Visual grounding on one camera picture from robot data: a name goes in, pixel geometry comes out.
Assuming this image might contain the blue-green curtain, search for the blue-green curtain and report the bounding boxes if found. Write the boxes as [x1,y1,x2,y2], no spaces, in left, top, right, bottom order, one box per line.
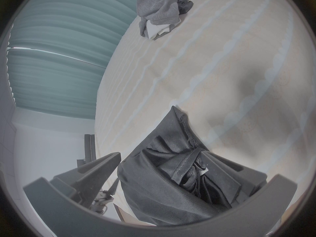
[6,49,106,119]
[7,0,153,67]

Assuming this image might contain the grey garment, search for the grey garment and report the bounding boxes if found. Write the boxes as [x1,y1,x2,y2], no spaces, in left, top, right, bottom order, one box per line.
[136,0,182,38]

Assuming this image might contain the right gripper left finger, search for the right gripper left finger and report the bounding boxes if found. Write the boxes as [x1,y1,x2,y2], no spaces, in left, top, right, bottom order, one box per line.
[51,152,122,207]

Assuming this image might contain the white garment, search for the white garment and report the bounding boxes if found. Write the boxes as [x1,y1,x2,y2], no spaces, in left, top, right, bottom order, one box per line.
[146,21,171,40]

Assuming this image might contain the bed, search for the bed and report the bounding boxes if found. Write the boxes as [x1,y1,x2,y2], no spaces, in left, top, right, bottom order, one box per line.
[94,0,314,225]

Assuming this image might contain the black T-shirt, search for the black T-shirt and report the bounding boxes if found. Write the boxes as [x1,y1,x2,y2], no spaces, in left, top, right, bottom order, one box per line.
[117,105,247,226]

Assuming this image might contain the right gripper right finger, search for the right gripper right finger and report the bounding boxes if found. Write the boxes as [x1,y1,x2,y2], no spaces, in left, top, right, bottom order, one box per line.
[200,151,267,204]

